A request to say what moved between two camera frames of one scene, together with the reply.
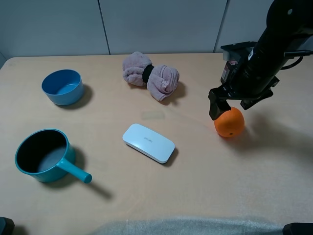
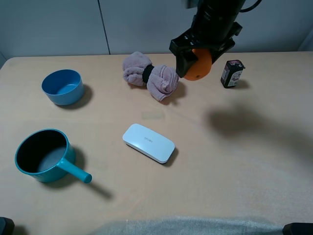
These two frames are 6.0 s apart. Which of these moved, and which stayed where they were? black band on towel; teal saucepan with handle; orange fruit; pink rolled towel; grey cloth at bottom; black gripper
Moved: black gripper; orange fruit
Stayed: teal saucepan with handle; grey cloth at bottom; pink rolled towel; black band on towel
